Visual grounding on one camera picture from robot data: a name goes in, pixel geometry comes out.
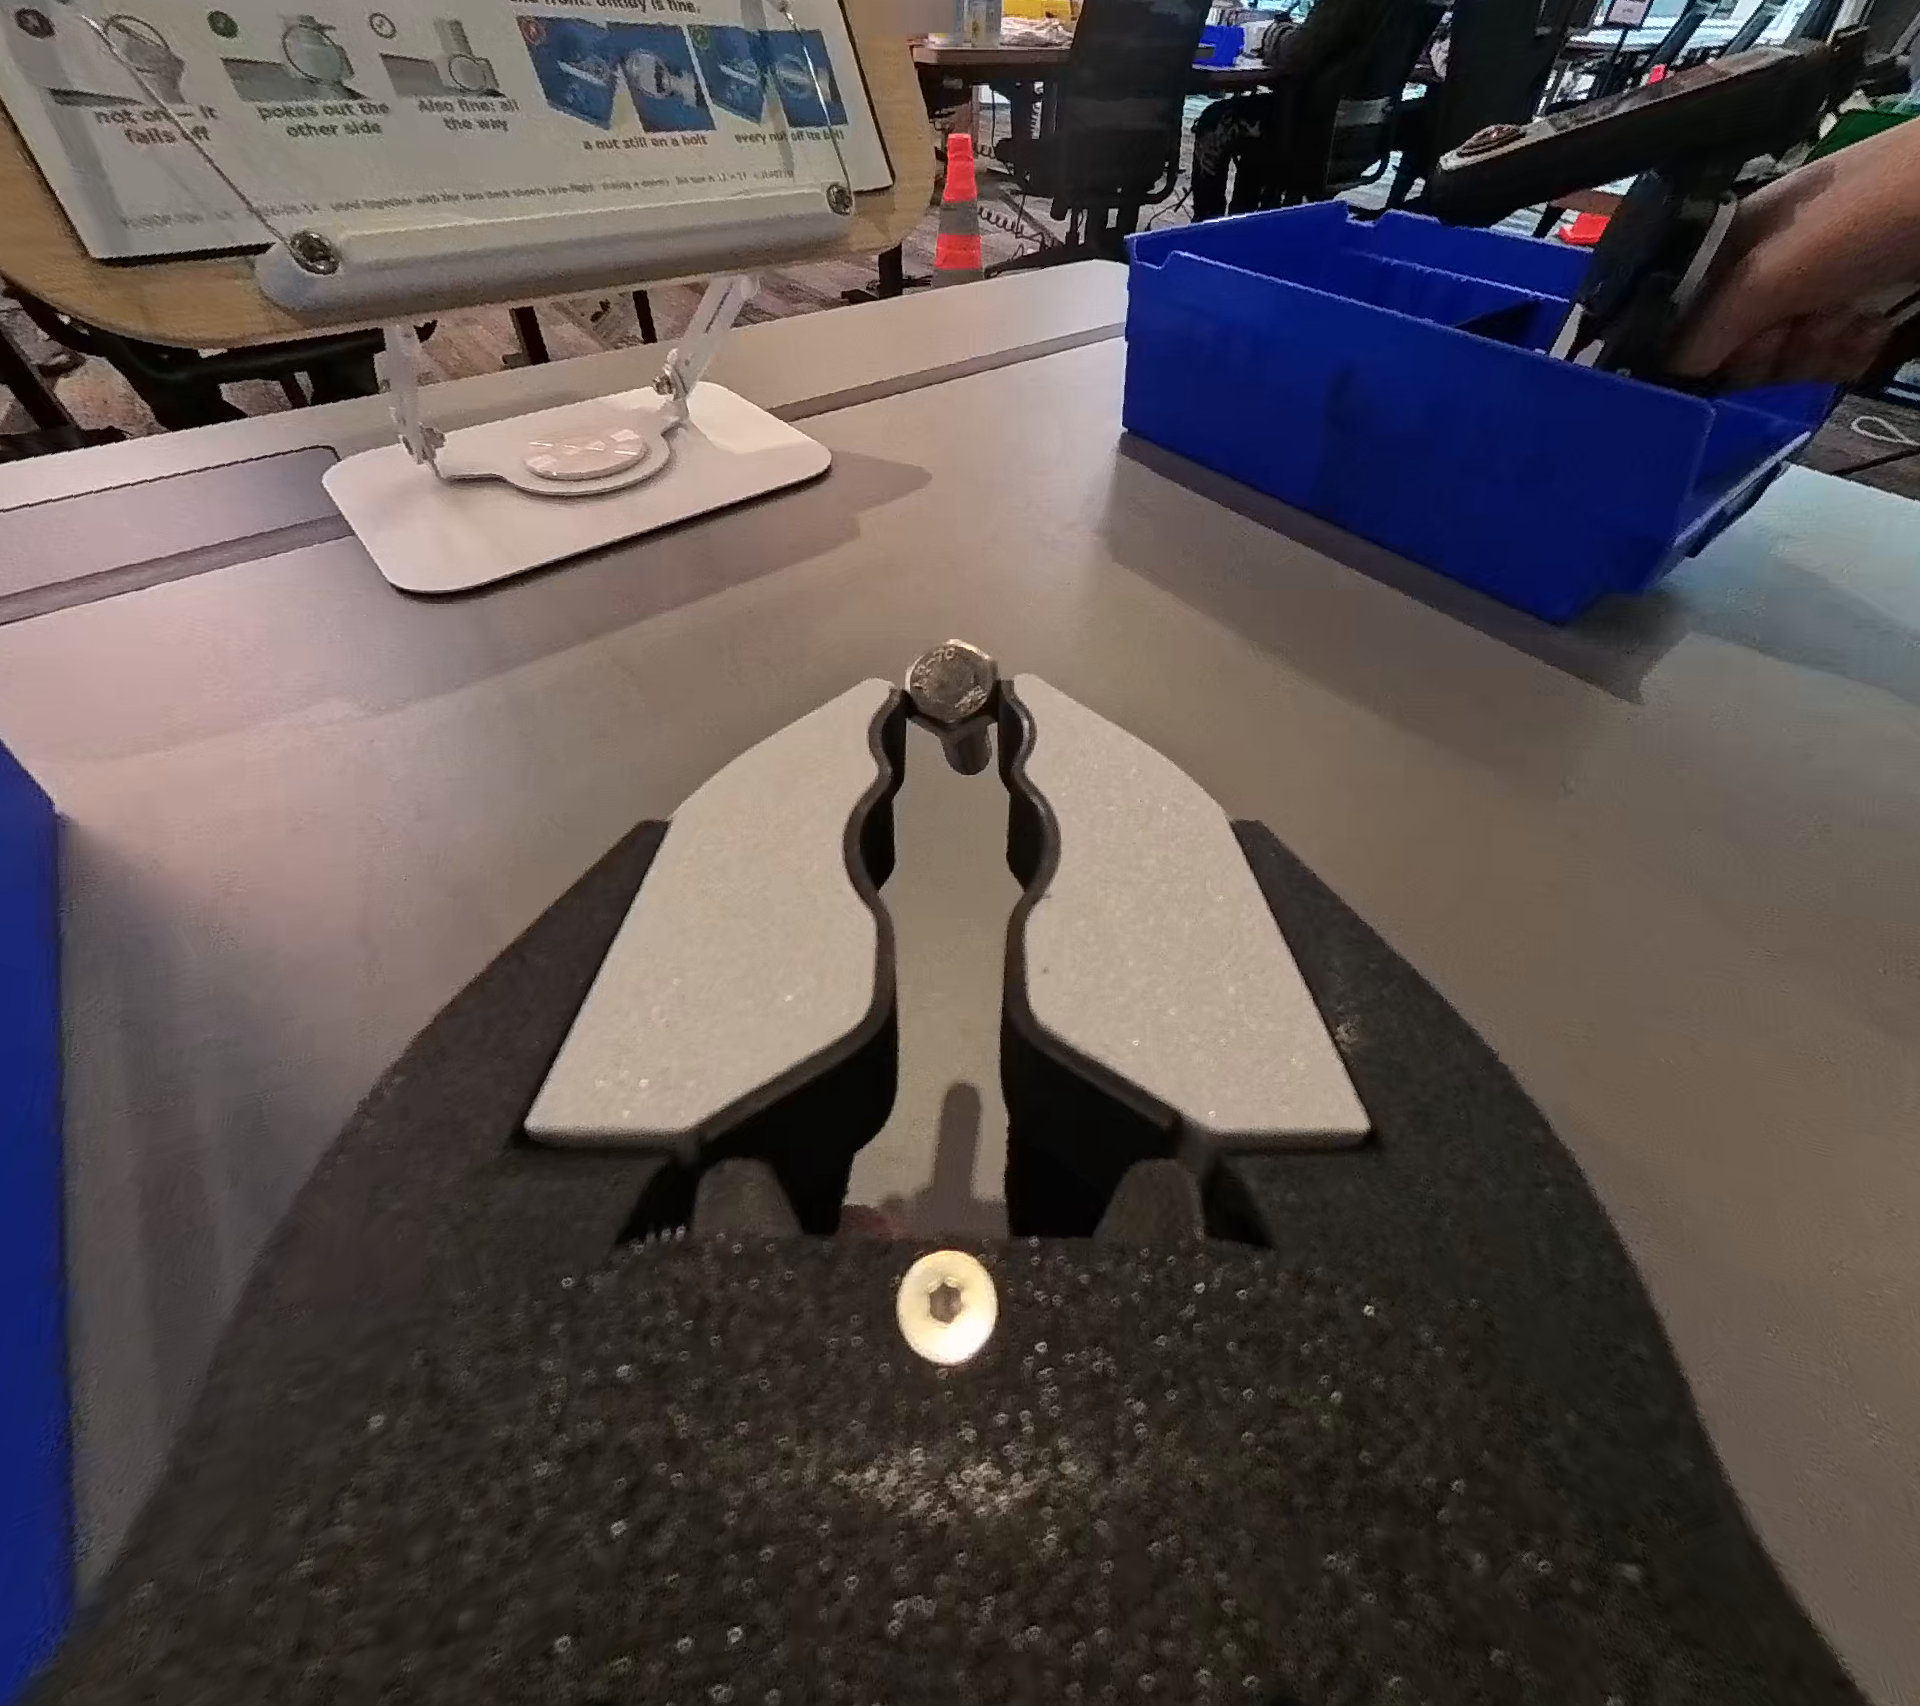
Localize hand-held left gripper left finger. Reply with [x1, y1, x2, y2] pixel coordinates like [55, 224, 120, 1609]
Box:
[522, 675, 903, 1237]

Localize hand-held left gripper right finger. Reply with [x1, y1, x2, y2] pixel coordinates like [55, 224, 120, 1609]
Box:
[999, 670, 1374, 1237]

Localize blue plastic bin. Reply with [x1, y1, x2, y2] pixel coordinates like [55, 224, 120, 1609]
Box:
[0, 734, 81, 1697]
[1118, 201, 1843, 629]

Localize steel hex bolt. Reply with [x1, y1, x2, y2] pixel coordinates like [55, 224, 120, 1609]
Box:
[903, 638, 1004, 783]

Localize person's right hand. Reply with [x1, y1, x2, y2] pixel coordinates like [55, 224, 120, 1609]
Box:
[1665, 139, 1920, 392]

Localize black office chair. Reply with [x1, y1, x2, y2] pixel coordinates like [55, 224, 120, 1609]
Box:
[1385, 0, 1550, 213]
[994, 0, 1236, 243]

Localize wooden document stand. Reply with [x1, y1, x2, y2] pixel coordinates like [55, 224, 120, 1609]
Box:
[0, 0, 942, 603]

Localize wooden desk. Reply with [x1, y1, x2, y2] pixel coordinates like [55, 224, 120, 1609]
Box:
[913, 31, 1280, 137]

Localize orange traffic cone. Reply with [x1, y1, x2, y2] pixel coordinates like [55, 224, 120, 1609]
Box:
[931, 131, 993, 295]

